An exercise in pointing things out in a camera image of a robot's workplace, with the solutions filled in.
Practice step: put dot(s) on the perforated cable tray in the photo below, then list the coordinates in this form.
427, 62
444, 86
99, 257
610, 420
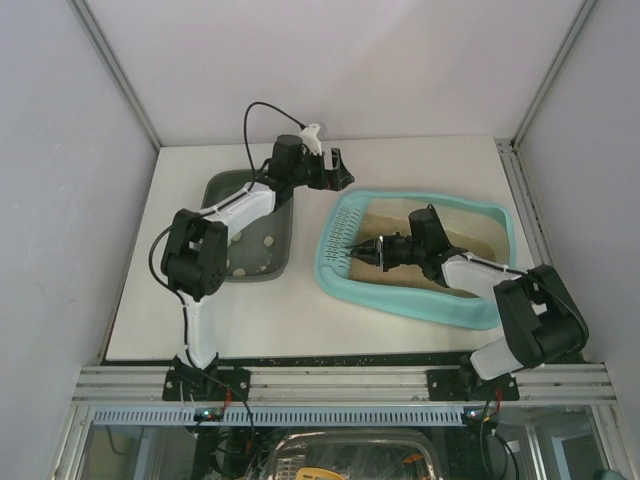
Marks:
281, 416

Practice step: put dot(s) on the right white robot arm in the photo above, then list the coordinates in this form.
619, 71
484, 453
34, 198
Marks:
540, 320

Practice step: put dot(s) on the yellow plastic object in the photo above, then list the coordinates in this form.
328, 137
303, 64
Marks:
315, 473

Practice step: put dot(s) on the grey plastic bin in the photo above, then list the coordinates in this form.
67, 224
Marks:
261, 263

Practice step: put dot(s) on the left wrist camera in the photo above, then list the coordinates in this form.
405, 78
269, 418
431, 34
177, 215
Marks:
310, 138

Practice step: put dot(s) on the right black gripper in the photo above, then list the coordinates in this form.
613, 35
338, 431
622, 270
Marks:
380, 252

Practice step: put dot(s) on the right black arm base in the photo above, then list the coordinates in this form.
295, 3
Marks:
464, 384

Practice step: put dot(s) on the teal litter box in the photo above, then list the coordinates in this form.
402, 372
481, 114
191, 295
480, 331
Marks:
489, 223

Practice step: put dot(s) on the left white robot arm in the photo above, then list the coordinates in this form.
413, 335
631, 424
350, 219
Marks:
194, 260

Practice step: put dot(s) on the metal wire basket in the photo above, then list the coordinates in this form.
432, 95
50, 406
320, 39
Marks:
355, 453

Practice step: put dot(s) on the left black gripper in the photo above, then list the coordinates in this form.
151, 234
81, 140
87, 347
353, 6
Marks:
326, 170

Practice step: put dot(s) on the aluminium mounting rail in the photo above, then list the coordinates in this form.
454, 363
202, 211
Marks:
550, 385

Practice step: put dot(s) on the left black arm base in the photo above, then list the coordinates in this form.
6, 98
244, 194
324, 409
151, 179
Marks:
183, 382

